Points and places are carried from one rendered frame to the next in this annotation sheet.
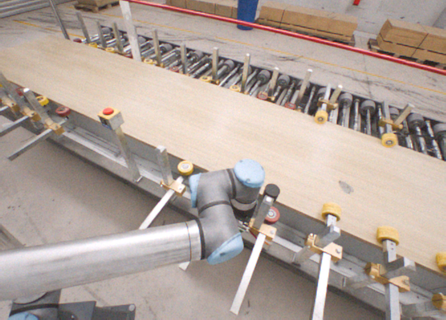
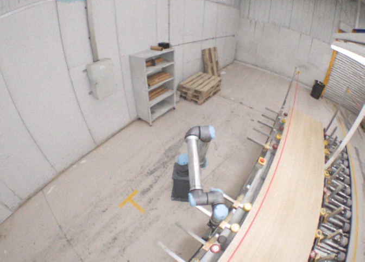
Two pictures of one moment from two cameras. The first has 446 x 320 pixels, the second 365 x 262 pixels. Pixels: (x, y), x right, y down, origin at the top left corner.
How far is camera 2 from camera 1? 73 cm
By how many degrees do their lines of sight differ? 71
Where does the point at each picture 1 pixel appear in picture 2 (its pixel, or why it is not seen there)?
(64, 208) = (238, 166)
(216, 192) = (211, 196)
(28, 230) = (227, 155)
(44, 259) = (193, 153)
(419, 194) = not seen: outside the picture
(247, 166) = (222, 210)
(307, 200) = not seen: outside the picture
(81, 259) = (192, 160)
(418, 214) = not seen: outside the picture
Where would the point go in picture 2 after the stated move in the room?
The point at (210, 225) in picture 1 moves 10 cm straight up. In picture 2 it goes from (199, 192) to (200, 185)
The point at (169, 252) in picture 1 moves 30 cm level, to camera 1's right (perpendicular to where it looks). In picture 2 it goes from (192, 180) to (178, 220)
